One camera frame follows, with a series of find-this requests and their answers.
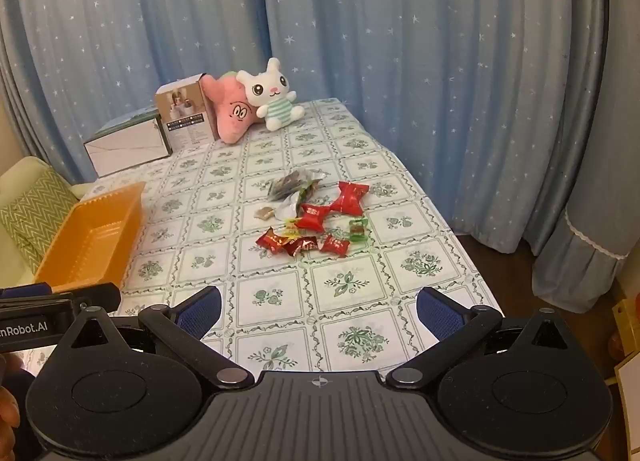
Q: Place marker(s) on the blue star-print curtain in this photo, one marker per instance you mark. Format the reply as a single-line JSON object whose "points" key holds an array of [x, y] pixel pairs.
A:
{"points": [[400, 41]]}

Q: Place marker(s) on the green floral tablecloth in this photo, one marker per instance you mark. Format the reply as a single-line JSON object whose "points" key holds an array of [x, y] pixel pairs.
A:
{"points": [[250, 291]]}

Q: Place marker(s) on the white bunny plush toy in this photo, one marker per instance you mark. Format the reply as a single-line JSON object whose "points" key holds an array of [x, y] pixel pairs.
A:
{"points": [[272, 91]]}

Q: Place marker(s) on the yellow wooden furniture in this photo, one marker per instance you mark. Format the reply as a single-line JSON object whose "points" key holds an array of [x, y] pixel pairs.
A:
{"points": [[625, 316]]}

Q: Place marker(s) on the wide white cardboard box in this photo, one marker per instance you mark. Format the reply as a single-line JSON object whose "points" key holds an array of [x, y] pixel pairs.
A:
{"points": [[127, 146]]}

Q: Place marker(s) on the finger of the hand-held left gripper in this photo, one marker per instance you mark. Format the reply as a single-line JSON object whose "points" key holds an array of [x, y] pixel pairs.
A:
{"points": [[25, 289], [100, 296]]}

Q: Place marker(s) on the large red candy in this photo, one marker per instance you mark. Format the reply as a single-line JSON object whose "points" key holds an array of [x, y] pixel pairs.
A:
{"points": [[350, 197]]}

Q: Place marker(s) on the light green sofa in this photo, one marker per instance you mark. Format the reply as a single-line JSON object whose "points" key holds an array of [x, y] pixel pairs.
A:
{"points": [[20, 173]]}

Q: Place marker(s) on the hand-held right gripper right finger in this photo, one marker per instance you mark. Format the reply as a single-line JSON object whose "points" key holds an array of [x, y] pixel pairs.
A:
{"points": [[437, 313]]}

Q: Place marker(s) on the yellow green candy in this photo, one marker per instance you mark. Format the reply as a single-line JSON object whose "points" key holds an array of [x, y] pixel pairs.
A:
{"points": [[289, 226]]}

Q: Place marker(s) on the pink plush toy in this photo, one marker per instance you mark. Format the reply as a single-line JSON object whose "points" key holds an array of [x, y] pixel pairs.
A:
{"points": [[227, 111]]}

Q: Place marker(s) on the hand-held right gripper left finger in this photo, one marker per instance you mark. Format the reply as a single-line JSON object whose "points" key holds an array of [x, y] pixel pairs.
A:
{"points": [[200, 313]]}

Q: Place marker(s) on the orange plastic tray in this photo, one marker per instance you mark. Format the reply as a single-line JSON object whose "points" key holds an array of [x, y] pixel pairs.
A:
{"points": [[95, 241]]}

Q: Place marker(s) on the white snack packet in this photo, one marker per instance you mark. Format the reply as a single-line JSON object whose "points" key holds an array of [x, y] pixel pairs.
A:
{"points": [[286, 203]]}

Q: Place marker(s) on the person's left hand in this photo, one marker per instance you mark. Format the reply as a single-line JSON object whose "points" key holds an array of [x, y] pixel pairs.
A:
{"points": [[7, 421]]}

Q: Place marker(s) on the small brown candy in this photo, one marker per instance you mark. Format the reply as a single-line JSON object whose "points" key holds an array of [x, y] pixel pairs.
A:
{"points": [[264, 212]]}

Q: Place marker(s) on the dark clear snack packet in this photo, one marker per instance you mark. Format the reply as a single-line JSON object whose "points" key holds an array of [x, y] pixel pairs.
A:
{"points": [[290, 183]]}

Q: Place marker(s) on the green chevron pillow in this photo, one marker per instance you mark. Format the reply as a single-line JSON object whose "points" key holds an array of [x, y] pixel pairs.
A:
{"points": [[35, 211]]}

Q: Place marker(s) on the tall brown product box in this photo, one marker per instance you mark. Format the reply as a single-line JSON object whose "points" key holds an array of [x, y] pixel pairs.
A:
{"points": [[187, 106]]}

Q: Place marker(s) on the blue lace-trimmed curtain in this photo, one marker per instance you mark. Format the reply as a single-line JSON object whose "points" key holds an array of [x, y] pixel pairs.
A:
{"points": [[600, 141]]}

